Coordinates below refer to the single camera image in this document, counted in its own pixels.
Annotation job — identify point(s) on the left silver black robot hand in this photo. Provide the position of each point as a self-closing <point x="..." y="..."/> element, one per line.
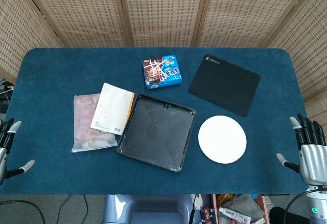
<point x="3" y="137"/>

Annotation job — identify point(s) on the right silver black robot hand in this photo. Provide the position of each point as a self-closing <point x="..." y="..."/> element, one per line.
<point x="313" y="160"/>

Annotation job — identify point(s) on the translucent zip bag pink contents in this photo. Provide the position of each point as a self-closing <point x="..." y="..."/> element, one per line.
<point x="81" y="121"/>

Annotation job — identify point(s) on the black mouse pad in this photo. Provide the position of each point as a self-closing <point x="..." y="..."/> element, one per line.
<point x="224" y="86"/>

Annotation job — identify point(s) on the black square tray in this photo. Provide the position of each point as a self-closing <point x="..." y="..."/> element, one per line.
<point x="155" y="134"/>

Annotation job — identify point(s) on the blue snack box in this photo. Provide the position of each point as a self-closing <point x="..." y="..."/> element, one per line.
<point x="161" y="71"/>

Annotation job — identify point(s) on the red storage box with items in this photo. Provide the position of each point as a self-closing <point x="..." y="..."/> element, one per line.
<point x="237" y="208"/>

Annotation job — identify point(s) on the woven wooden folding screen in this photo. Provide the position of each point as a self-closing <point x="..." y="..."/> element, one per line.
<point x="163" y="9"/>

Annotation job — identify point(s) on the white round plate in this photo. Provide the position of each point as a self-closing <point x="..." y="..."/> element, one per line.
<point x="222" y="139"/>

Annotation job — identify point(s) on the white booklet with orange spine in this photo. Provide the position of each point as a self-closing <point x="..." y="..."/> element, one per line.
<point x="111" y="109"/>

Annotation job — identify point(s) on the blue felt table cloth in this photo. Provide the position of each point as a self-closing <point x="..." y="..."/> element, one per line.
<point x="51" y="80"/>

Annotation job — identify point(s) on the right blue silver robot arm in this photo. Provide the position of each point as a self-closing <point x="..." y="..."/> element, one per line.
<point x="318" y="208"/>

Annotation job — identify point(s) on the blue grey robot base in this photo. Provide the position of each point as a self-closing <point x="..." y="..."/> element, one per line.
<point x="153" y="208"/>

